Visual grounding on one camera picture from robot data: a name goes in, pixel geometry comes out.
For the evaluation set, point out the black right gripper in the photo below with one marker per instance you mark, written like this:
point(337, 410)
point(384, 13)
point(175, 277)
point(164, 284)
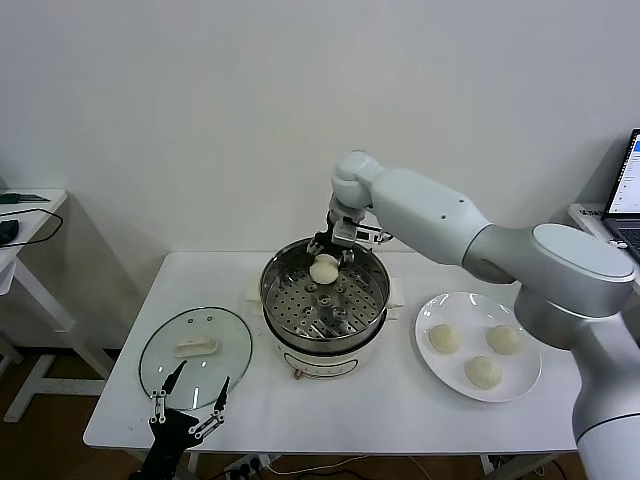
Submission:
point(332, 222)

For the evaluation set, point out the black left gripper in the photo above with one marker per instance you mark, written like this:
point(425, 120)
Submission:
point(167, 442)

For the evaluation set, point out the white steamed baozi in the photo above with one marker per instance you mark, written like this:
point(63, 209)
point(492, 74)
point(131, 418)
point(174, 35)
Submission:
point(445, 339)
point(324, 270)
point(504, 339)
point(482, 372)

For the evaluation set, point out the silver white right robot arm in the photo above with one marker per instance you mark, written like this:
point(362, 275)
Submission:
point(425, 210)

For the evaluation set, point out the perforated steel steamer basket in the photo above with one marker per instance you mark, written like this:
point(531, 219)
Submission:
point(300, 305)

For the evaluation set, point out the white power strip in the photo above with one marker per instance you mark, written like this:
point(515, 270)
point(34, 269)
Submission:
point(245, 467)

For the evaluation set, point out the white work table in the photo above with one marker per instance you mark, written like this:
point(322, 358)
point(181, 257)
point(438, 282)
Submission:
point(210, 280)

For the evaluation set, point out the white electric cooker base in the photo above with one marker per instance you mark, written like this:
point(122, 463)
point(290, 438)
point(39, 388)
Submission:
point(320, 362)

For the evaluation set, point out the white round plate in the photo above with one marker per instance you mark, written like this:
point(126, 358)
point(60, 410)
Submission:
point(450, 375)

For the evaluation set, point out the white side desk with mouse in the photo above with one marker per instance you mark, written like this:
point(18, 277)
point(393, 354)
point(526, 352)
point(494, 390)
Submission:
point(35, 210)

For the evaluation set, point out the black computer mouse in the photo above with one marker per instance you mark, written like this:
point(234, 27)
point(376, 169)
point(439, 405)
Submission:
point(7, 232)

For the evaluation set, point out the white side table with laptop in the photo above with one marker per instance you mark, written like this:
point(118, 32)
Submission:
point(582, 212)

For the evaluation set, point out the flat green tool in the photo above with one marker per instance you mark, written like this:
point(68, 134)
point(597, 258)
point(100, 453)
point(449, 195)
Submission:
point(15, 198)

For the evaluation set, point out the open grey laptop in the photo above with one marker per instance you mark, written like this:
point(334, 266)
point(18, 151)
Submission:
point(627, 185)

